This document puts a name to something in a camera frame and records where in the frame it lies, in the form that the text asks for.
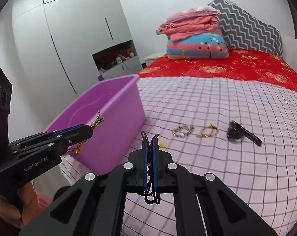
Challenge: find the white wardrobe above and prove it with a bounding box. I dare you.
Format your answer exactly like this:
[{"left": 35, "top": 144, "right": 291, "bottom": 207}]
[{"left": 12, "top": 0, "right": 142, "bottom": 125}]

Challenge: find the red floral bed cover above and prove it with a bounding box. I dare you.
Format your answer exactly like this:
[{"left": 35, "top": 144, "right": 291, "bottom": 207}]
[{"left": 138, "top": 49, "right": 297, "bottom": 92}]

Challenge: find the stone bead charm bracelet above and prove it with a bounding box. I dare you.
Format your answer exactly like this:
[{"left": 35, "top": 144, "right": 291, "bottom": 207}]
[{"left": 172, "top": 124, "right": 195, "bottom": 139}]

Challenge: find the folded pink quilt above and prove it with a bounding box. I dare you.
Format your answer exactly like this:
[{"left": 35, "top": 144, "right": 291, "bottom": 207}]
[{"left": 156, "top": 5, "right": 222, "bottom": 41}]

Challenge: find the person left hand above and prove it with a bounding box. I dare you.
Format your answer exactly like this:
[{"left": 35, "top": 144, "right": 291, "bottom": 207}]
[{"left": 0, "top": 182, "right": 40, "bottom": 229}]

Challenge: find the grey chevron pillow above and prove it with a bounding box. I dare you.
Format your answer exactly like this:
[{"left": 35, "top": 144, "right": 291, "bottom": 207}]
[{"left": 208, "top": 0, "right": 283, "bottom": 58}]

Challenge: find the pink grid bedsheet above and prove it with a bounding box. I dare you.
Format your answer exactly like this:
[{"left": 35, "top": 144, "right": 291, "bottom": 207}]
[{"left": 137, "top": 77, "right": 297, "bottom": 235}]

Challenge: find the purple plastic bin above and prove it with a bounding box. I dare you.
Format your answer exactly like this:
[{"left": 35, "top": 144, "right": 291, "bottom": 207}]
[{"left": 47, "top": 75, "right": 146, "bottom": 175}]

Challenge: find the colourful striped pillow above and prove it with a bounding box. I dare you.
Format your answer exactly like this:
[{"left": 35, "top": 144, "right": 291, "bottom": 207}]
[{"left": 166, "top": 32, "right": 229, "bottom": 60}]

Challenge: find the yellow green braided bracelet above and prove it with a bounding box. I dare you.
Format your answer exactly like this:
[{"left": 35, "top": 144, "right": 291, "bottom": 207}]
[{"left": 67, "top": 109, "right": 105, "bottom": 156}]

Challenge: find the black digital wristwatch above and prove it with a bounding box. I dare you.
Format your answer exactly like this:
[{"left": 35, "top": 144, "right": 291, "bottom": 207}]
[{"left": 227, "top": 120, "right": 262, "bottom": 147}]

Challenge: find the small yellow flower charm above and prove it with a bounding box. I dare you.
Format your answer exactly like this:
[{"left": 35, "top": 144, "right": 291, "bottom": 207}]
[{"left": 159, "top": 142, "right": 168, "bottom": 148}]

